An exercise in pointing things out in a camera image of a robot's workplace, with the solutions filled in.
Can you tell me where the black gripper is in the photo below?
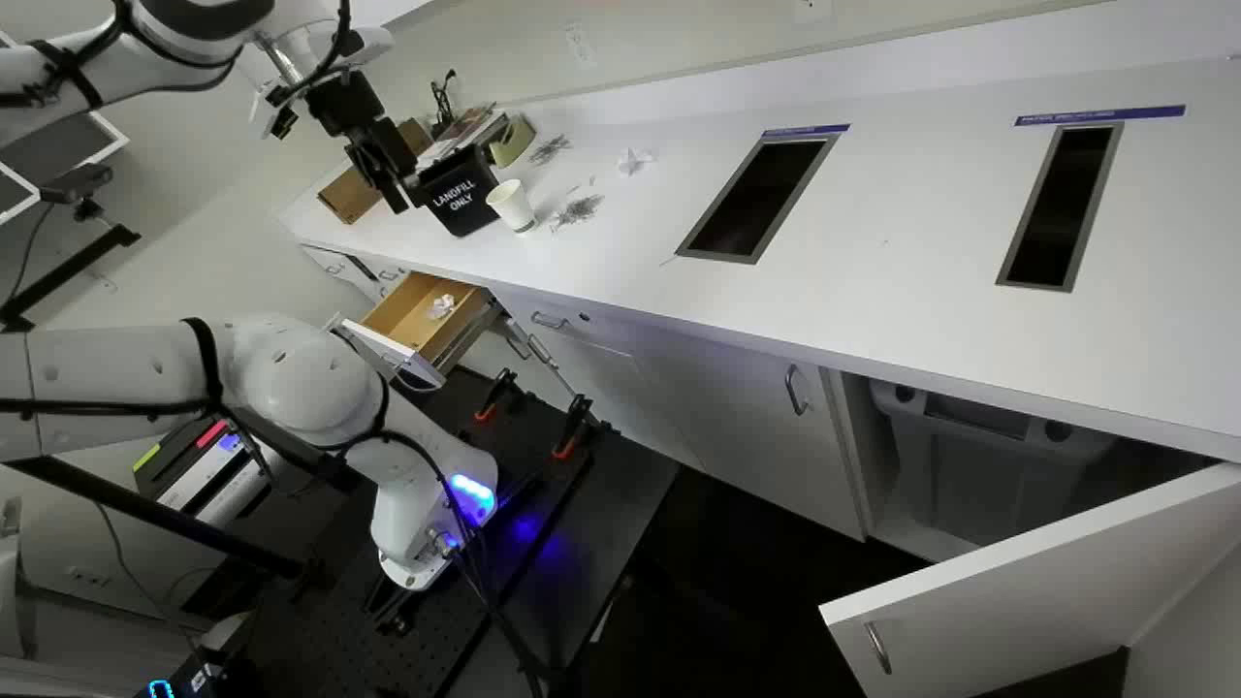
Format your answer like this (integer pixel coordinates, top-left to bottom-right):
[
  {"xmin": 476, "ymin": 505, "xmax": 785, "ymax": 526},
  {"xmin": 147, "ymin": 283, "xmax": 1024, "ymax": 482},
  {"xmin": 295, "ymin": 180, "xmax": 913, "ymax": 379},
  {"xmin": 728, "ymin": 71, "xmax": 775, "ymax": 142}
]
[{"xmin": 307, "ymin": 74, "xmax": 415, "ymax": 214}]

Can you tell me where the black landfill bin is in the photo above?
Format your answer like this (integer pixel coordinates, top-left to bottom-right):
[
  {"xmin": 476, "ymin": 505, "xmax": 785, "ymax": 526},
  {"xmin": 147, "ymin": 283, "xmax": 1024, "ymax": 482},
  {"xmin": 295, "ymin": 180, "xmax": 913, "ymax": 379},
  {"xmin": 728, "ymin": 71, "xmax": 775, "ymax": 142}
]
[{"xmin": 418, "ymin": 147, "xmax": 498, "ymax": 236}]

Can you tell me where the black perforated robot base table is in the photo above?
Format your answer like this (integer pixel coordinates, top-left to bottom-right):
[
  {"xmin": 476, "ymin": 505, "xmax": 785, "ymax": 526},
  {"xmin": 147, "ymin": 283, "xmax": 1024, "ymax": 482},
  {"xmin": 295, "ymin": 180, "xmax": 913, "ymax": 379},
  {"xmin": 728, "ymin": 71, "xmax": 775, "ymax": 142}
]
[{"xmin": 192, "ymin": 363, "xmax": 683, "ymax": 698}]

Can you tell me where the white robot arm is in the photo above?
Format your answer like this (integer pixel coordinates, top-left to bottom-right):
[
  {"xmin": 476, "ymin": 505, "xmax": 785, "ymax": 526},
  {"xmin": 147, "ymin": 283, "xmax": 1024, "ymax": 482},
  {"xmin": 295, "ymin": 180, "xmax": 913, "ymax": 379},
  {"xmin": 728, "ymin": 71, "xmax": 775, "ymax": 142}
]
[{"xmin": 0, "ymin": 0, "xmax": 502, "ymax": 593}]

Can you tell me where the grey bin under counter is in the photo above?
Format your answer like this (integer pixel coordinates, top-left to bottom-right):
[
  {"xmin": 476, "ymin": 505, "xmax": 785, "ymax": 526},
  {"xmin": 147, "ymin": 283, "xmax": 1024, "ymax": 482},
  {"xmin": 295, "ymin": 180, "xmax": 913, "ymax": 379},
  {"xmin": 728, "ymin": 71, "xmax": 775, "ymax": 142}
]
[{"xmin": 870, "ymin": 379, "xmax": 1113, "ymax": 544}]

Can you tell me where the brown cardboard box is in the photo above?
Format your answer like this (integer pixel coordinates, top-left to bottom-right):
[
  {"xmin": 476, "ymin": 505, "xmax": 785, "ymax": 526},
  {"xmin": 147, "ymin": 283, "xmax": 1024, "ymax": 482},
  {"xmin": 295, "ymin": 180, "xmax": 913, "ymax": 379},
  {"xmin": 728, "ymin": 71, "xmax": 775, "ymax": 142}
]
[{"xmin": 318, "ymin": 120, "xmax": 432, "ymax": 226}]

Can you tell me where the white paper cup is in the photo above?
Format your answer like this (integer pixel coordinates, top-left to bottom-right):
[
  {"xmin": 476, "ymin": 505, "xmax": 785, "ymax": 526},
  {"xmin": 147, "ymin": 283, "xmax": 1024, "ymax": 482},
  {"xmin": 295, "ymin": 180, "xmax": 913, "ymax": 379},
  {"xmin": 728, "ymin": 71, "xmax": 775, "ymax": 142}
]
[{"xmin": 490, "ymin": 180, "xmax": 534, "ymax": 229}]

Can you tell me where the open wooden drawer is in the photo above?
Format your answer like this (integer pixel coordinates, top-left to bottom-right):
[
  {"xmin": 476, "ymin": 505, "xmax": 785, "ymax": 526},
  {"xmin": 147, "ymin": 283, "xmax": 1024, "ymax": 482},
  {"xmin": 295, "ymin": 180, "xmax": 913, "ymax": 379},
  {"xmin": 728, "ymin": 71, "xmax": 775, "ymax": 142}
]
[{"xmin": 339, "ymin": 273, "xmax": 498, "ymax": 386}]

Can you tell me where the pile of paper clips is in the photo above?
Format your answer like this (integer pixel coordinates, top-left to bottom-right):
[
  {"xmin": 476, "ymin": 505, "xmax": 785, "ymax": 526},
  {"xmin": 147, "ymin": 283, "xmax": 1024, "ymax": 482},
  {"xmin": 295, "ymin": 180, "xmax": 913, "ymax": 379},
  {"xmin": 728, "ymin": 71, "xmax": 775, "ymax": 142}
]
[{"xmin": 552, "ymin": 194, "xmax": 604, "ymax": 229}]

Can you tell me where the black clamp with red tip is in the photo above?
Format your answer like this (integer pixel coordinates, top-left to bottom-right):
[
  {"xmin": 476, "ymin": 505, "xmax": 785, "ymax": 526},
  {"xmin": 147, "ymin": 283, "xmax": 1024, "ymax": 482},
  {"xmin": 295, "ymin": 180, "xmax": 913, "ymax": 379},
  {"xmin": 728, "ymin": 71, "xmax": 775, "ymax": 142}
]
[{"xmin": 474, "ymin": 370, "xmax": 515, "ymax": 421}]

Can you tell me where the control box with coloured buttons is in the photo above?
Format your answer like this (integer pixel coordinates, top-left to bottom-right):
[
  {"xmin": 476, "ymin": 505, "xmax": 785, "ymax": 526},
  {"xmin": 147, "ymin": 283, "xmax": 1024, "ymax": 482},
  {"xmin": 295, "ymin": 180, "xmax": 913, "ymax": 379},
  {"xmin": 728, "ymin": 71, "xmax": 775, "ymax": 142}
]
[{"xmin": 132, "ymin": 416, "xmax": 274, "ymax": 526}]

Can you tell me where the closed white cabinet door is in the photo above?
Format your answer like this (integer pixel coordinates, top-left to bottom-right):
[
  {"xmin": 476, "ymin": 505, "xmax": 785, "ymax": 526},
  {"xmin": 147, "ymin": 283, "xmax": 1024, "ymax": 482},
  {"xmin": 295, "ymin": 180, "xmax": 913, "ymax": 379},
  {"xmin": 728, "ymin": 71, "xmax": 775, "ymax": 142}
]
[{"xmin": 502, "ymin": 291, "xmax": 867, "ymax": 538}]

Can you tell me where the blue label strip right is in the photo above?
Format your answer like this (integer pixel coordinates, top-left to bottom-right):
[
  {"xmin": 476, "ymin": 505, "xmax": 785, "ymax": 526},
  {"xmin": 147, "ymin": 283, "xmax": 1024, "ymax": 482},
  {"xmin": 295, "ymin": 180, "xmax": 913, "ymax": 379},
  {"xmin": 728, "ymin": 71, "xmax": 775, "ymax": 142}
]
[{"xmin": 1011, "ymin": 105, "xmax": 1187, "ymax": 127}]

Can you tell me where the open white cabinet door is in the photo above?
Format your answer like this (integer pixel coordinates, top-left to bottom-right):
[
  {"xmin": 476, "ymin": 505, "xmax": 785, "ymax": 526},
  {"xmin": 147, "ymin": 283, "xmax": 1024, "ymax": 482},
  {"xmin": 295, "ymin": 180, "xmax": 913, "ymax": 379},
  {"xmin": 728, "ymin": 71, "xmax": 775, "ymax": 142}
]
[{"xmin": 820, "ymin": 465, "xmax": 1241, "ymax": 698}]

